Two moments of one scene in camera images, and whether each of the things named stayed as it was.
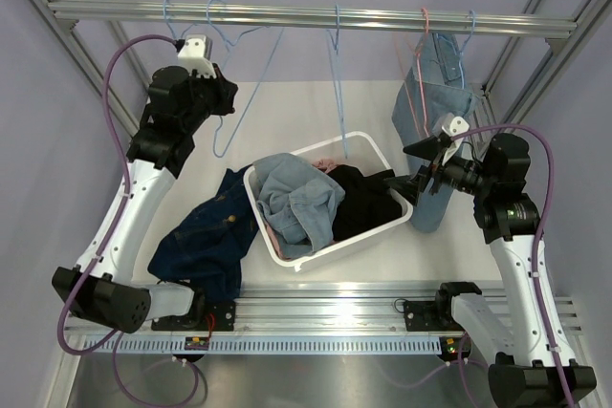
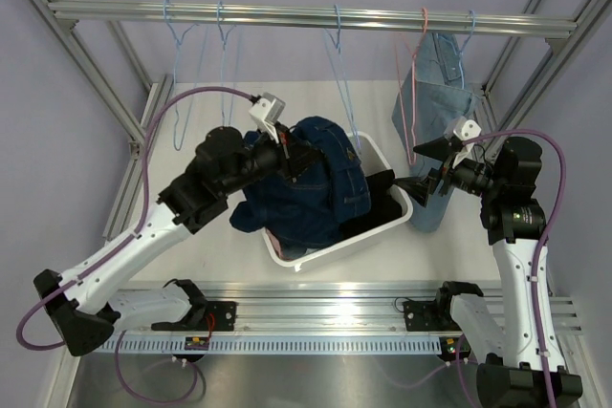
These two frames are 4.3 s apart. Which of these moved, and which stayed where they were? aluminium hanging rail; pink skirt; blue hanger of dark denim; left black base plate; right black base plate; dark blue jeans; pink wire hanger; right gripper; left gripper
Moved: dark blue jeans; pink wire hanger; blue hanger of dark denim; left gripper
Stayed: aluminium hanging rail; pink skirt; left black base plate; right gripper; right black base plate
